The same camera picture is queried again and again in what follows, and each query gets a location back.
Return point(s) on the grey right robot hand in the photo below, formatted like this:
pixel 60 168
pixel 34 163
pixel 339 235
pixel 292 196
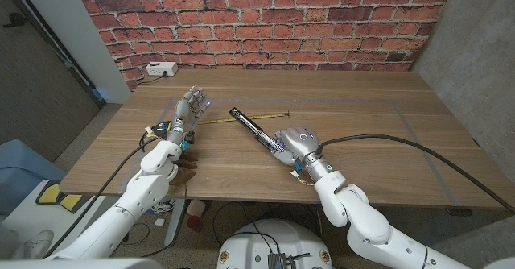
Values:
pixel 301 142

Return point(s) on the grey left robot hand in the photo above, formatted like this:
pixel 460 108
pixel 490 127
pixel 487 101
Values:
pixel 187 110

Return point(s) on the long black stapler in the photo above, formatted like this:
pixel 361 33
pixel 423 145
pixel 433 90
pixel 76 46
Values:
pixel 249 122

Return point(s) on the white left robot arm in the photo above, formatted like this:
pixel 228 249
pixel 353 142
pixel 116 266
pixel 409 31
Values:
pixel 133 200

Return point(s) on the yellow tape measure black case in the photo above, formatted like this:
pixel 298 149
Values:
pixel 273 115

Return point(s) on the white power strip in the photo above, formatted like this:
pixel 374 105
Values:
pixel 161 68

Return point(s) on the brown wooden object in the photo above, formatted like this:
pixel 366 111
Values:
pixel 185 175

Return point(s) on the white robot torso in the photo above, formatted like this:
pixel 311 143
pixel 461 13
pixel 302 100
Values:
pixel 277 241

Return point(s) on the red and white bottle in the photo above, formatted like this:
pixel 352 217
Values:
pixel 196 214

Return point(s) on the grey metal table leg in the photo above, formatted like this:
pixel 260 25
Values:
pixel 175 220

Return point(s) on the small white adapter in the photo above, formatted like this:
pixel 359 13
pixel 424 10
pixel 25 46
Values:
pixel 159 221

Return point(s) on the yellow pad with black edge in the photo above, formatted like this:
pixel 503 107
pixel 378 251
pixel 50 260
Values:
pixel 50 194

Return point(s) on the white flat platform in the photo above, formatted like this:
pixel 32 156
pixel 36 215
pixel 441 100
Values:
pixel 60 224

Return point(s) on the small black flat object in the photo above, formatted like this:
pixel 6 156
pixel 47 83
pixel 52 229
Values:
pixel 458 212

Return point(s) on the blue plastic bin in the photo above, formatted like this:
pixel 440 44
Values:
pixel 24 168

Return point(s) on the white shoe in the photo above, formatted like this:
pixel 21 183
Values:
pixel 37 244

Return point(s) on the printed brick wall backdrop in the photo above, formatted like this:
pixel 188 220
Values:
pixel 261 27

